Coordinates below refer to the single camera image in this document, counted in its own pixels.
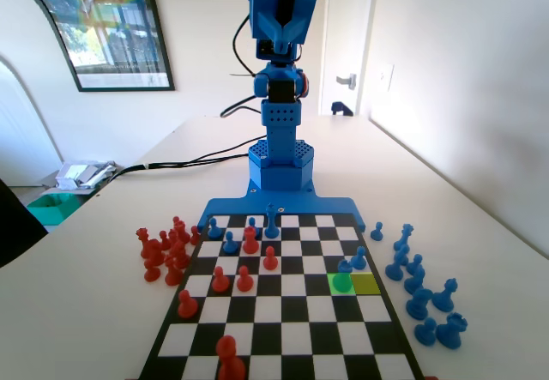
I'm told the black framed picture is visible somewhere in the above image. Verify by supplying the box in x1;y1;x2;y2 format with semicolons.
42;0;176;93

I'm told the blue base plate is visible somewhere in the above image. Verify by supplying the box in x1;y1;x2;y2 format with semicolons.
197;180;366;233

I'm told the silver door handle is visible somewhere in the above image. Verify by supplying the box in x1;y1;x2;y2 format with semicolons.
335;72;358;92

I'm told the white arched panel dark rim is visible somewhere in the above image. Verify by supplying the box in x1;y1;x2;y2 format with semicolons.
0;0;87;171

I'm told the blue chess queen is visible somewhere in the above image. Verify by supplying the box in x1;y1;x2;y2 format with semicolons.
431;278;459;314
396;223;416;252

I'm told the black white chessboard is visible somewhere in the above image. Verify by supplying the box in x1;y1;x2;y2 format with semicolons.
137;213;425;380

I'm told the blue plastic part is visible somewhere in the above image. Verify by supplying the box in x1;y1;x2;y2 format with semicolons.
435;312;468;350

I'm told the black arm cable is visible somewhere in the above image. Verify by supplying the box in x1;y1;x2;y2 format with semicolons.
220;13;263;118

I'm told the blue chess knight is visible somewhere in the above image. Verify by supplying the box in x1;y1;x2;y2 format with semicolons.
405;287;434;319

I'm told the blue chess king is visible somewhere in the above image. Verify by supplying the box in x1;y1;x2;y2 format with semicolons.
263;202;279;239

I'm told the black table cable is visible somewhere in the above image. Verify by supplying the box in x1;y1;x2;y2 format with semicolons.
96;152;252;192
96;136;269;192

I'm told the blue chess bishop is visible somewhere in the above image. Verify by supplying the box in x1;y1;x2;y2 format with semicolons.
393;244;411;268
403;266;426;295

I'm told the green box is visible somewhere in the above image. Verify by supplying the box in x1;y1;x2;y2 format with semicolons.
27;193;77;226

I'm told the white door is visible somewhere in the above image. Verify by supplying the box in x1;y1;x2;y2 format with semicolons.
320;0;377;117

